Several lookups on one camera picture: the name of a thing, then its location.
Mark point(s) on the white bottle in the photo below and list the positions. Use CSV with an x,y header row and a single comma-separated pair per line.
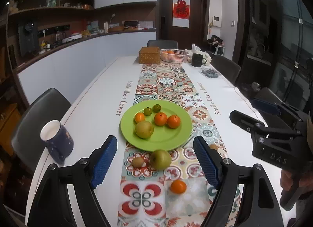
x,y
106,28

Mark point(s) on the black wall appliance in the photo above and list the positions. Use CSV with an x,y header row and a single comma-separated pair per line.
x,y
28,38

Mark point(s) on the dark wooden door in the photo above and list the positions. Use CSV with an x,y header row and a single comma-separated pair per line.
x,y
198,16

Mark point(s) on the small green tomato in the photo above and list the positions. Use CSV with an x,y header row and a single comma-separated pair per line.
x,y
147,111
157,108

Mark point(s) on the green plate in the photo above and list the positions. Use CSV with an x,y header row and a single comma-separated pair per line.
x,y
166,138

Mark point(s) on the green pear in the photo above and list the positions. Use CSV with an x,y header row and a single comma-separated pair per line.
x,y
160,159

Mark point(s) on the grey dining chair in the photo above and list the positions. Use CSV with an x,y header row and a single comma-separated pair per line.
x,y
267,94
39,114
226,66
162,44

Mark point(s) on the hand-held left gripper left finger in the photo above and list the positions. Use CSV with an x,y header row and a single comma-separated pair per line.
x,y
105,161

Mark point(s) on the white plastic bag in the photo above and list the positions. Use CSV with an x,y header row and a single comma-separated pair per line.
x,y
207,56

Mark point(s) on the oranges inside basket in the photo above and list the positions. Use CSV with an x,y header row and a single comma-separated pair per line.
x,y
169,52

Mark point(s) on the wicker box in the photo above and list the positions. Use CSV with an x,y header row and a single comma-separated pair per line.
x,y
149,55

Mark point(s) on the white intercom panel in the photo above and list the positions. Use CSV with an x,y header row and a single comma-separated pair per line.
x,y
215,20

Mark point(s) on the glass sliding door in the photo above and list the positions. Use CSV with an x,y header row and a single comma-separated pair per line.
x,y
291,33

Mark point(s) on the white plastic fruit basket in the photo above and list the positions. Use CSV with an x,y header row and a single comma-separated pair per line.
x,y
174,58

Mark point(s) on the yellow pear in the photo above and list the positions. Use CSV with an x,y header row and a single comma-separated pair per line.
x,y
144,129

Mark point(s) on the mandarin orange with stem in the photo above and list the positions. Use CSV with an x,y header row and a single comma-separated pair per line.
x,y
173,121

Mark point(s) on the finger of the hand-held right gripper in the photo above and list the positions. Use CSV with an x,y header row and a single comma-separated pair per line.
x,y
265,105
247,123

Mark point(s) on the dark green mug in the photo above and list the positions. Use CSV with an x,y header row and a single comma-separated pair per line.
x,y
197,60

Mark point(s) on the patterned table runner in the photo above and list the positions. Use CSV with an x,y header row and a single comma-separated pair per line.
x,y
156,87

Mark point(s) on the black toaster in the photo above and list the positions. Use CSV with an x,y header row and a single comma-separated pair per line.
x,y
130,24

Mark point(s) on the red and white door poster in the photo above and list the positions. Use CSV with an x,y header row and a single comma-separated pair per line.
x,y
181,11

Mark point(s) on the stool with dark bag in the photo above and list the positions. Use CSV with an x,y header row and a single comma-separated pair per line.
x,y
215,43

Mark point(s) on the blue plastic tray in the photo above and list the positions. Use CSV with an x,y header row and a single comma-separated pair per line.
x,y
209,72

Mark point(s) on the navy blue mug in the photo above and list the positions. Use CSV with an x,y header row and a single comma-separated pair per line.
x,y
57,141

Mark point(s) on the small mandarin orange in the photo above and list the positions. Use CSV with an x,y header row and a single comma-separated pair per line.
x,y
140,117

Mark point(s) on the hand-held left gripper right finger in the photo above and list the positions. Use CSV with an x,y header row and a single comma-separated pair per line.
x,y
206,161

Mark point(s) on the person's right hand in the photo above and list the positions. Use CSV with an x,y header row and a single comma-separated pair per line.
x,y
287,180

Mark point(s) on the brown kiwi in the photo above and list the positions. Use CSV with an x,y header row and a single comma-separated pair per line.
x,y
138,162
214,147

